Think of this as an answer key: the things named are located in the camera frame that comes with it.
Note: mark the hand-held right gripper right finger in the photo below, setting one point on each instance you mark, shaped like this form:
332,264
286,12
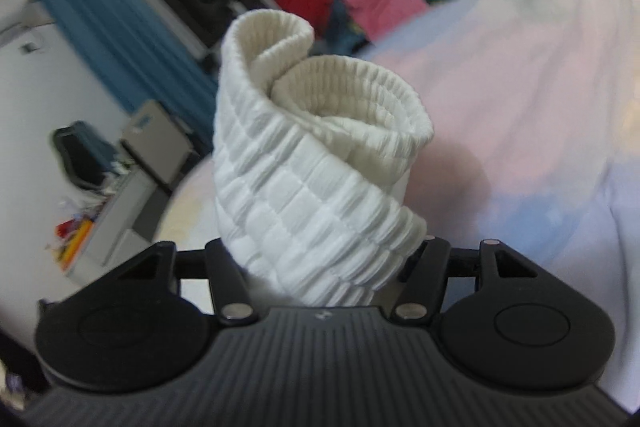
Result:
434,267

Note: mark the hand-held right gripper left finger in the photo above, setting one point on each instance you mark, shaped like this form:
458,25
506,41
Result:
222,267

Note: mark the white pants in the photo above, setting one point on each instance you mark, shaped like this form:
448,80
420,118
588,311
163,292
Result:
310,187

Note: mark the white dresser desk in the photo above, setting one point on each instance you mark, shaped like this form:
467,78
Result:
125,207

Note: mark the beige black-framed chair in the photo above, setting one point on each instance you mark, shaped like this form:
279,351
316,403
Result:
155,137

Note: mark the orange box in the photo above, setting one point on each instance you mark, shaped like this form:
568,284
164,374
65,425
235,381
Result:
75,239

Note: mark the wavy black-framed mirror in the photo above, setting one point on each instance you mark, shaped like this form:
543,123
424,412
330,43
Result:
80,157

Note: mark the bed with pastel sheet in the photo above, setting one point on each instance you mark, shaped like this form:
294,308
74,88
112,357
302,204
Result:
525,107

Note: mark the pink garment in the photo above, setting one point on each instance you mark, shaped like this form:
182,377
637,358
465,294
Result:
385,2

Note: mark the grey wall socket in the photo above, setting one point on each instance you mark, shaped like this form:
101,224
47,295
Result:
29,47

